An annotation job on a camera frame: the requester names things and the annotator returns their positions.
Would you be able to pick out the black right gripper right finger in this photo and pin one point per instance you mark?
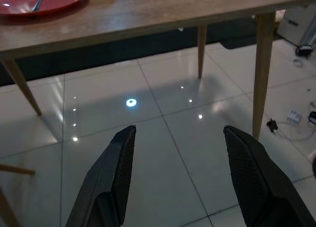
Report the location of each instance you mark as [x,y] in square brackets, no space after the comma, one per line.
[261,182]

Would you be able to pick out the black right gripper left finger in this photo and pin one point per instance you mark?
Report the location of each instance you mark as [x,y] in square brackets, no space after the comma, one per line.
[108,182]

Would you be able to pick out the black plug adapter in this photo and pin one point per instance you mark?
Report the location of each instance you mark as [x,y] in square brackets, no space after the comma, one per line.
[272,125]

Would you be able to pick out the white power strip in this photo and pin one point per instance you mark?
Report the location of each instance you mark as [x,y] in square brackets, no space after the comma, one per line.
[294,116]

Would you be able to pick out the wooden chair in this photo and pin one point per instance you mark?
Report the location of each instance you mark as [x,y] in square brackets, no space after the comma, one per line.
[14,169]

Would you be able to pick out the wooden table leg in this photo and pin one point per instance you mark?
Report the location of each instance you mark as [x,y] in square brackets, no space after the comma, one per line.
[263,64]
[22,86]
[202,51]

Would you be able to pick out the dark rug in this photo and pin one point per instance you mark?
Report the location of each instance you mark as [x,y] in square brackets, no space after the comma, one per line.
[98,56]

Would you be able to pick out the black device on floor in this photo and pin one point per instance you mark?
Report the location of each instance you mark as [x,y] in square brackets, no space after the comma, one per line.
[304,50]

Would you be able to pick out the white cabinet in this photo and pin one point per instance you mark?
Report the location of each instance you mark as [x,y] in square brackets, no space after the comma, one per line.
[296,24]

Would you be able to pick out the silver fork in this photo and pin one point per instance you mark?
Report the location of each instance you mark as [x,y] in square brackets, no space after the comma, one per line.
[39,1]

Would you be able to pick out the red plate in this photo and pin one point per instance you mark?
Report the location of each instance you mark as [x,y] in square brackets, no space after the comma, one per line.
[19,5]

